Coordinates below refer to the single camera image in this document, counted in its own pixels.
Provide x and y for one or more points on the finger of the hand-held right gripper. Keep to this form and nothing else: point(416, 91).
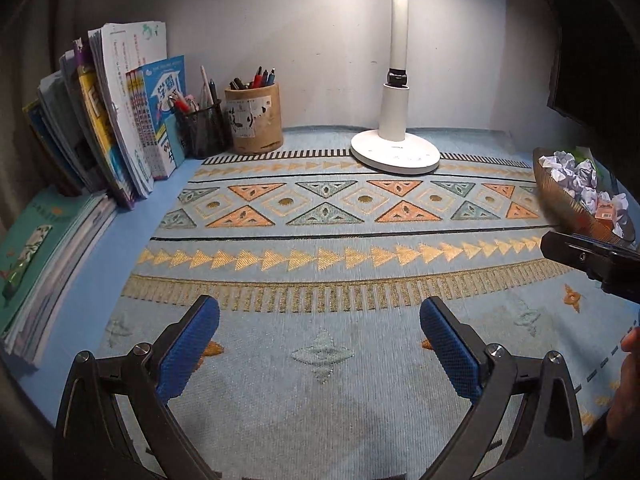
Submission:
point(607, 241)
point(570, 252)

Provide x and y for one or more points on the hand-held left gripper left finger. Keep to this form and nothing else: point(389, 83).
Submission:
point(190, 350)

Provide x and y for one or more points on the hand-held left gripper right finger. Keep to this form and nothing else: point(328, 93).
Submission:
point(450, 355)

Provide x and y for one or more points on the pink snack box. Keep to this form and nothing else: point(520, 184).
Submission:
point(607, 210)

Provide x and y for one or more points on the brown woven basket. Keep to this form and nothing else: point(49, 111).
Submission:
point(560, 205)

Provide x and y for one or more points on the pile of paper wads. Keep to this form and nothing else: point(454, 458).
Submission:
point(580, 180)

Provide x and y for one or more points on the person's right hand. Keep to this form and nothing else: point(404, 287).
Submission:
point(627, 390)

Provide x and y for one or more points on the patterned woven table mat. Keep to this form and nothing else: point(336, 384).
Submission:
point(300, 410)

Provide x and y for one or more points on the black monitor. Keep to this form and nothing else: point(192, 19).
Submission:
point(600, 60)

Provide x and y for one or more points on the stack of flat books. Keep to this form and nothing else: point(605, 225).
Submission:
point(45, 240)

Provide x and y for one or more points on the white desk lamp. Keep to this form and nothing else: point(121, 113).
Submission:
point(395, 155)

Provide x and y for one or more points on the black mesh pen holder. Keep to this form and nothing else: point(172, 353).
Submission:
point(202, 130)

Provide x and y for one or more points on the bamboo pen holder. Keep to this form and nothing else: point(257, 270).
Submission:
point(255, 120)

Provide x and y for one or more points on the row of upright books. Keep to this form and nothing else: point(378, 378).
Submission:
point(125, 110)

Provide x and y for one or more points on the bunch of pens and pencils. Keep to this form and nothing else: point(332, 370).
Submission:
point(206, 87)

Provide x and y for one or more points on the bunch of dark pens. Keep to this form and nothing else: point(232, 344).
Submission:
point(257, 79)

